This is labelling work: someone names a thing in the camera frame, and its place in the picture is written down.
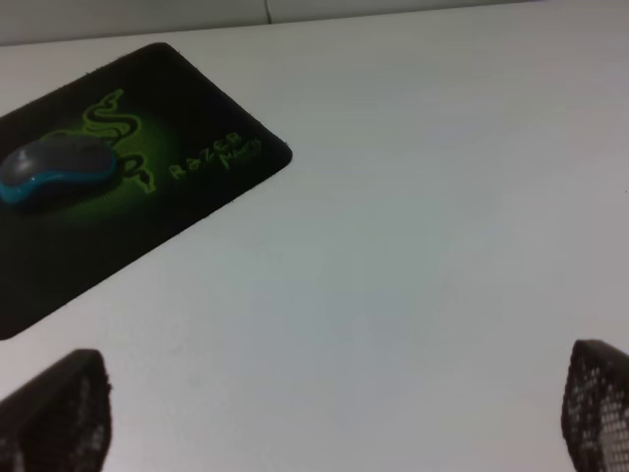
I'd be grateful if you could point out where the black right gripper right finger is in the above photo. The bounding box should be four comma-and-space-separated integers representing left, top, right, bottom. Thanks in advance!
561, 339, 628, 472

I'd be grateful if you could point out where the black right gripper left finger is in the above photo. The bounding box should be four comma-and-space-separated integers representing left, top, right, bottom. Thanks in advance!
1, 349, 112, 471

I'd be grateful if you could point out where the grey and teal computer mouse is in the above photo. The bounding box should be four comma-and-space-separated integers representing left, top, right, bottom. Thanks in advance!
1, 135, 118, 207

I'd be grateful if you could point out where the black green Razer mouse pad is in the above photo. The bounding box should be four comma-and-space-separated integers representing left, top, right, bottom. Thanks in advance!
1, 42, 293, 339

